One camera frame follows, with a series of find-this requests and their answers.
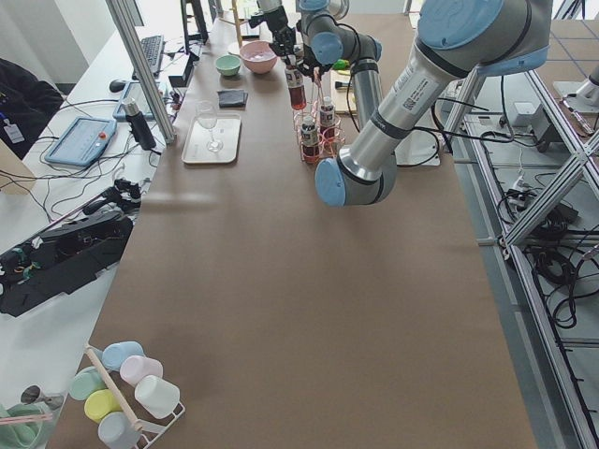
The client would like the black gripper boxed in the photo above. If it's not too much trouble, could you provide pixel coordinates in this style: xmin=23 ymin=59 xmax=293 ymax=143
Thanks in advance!
xmin=266 ymin=11 xmax=293 ymax=63
xmin=283 ymin=32 xmax=321 ymax=73

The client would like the tea bottle front slot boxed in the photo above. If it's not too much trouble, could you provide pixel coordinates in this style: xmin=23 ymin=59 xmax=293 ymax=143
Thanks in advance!
xmin=285 ymin=65 xmax=307 ymax=110

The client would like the copper wire bottle basket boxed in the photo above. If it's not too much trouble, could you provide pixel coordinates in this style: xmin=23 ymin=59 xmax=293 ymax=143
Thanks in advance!
xmin=293 ymin=71 xmax=345 ymax=166

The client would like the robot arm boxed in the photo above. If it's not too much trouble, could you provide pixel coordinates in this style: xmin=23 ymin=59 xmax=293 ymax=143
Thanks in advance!
xmin=249 ymin=1 xmax=382 ymax=127
xmin=314 ymin=1 xmax=552 ymax=207

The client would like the tea bottle side slot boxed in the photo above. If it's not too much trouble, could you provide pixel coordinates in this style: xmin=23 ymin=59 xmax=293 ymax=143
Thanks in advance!
xmin=319 ymin=96 xmax=336 ymax=139

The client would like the tea bottle back slot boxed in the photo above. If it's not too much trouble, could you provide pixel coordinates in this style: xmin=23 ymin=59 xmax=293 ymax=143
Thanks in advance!
xmin=300 ymin=115 xmax=320 ymax=164

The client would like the pink bowl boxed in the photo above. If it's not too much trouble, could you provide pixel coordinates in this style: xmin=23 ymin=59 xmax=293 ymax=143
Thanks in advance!
xmin=240 ymin=40 xmax=278 ymax=75

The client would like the mint green bowl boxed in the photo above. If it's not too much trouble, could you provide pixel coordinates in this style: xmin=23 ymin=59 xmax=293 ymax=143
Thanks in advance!
xmin=214 ymin=54 xmax=241 ymax=77

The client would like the bamboo cutting board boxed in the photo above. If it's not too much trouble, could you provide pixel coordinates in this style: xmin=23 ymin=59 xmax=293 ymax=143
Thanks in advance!
xmin=329 ymin=70 xmax=357 ymax=114

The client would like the grey folded cloth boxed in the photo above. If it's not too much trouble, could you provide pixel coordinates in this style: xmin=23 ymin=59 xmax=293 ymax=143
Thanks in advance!
xmin=218 ymin=89 xmax=248 ymax=109

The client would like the clear wine glass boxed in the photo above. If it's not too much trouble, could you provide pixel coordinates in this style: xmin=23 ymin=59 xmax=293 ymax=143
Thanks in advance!
xmin=196 ymin=100 xmax=223 ymax=153

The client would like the cream serving tray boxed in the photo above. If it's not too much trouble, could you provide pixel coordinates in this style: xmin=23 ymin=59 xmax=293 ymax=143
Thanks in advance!
xmin=182 ymin=113 xmax=241 ymax=166

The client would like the black keyboard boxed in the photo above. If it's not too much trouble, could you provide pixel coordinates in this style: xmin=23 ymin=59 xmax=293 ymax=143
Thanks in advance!
xmin=139 ymin=35 xmax=165 ymax=79

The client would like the blue teach pendant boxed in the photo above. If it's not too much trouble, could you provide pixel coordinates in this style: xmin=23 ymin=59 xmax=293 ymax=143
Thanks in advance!
xmin=112 ymin=81 xmax=153 ymax=122
xmin=44 ymin=117 xmax=117 ymax=168

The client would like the black thermos bottle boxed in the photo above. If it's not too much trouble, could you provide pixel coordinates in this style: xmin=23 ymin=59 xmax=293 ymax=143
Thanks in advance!
xmin=124 ymin=100 xmax=156 ymax=151

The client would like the black computer mouse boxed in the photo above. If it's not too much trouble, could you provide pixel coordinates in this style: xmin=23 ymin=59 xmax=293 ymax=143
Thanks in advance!
xmin=109 ymin=80 xmax=127 ymax=93

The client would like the black equipment case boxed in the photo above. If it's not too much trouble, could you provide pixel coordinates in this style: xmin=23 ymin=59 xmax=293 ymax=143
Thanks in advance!
xmin=1 ymin=211 xmax=133 ymax=317

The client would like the light blue plastic cup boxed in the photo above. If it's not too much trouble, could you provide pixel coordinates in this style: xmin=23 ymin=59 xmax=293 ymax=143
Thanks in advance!
xmin=101 ymin=340 xmax=145 ymax=370

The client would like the pink plastic cup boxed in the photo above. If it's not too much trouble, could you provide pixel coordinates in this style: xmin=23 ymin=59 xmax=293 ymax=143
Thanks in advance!
xmin=119 ymin=355 xmax=164 ymax=386

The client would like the white plastic cup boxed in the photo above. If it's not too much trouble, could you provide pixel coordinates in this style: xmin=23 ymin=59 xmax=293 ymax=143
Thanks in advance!
xmin=135 ymin=375 xmax=181 ymax=419

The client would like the pale green plastic cup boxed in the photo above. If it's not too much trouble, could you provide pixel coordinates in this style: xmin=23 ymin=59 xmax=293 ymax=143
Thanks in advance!
xmin=68 ymin=366 xmax=106 ymax=401

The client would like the yellow plastic cup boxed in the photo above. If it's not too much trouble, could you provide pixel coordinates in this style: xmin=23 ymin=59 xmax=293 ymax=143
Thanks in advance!
xmin=84 ymin=389 xmax=122 ymax=424

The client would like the grey plastic cup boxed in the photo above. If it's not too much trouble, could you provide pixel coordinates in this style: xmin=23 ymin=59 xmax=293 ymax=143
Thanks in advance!
xmin=97 ymin=412 xmax=141 ymax=449

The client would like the steel jigger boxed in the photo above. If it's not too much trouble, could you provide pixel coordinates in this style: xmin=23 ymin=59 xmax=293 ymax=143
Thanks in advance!
xmin=20 ymin=384 xmax=65 ymax=412

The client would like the aluminium frame post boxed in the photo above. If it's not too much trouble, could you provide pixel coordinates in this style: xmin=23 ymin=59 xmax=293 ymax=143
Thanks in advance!
xmin=106 ymin=0 xmax=176 ymax=144

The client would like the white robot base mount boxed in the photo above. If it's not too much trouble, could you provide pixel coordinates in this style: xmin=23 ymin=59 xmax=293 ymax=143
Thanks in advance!
xmin=395 ymin=114 xmax=441 ymax=167

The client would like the white wire cup rack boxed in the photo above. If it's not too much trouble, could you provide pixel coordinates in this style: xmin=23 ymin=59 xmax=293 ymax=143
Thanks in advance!
xmin=84 ymin=344 xmax=186 ymax=448

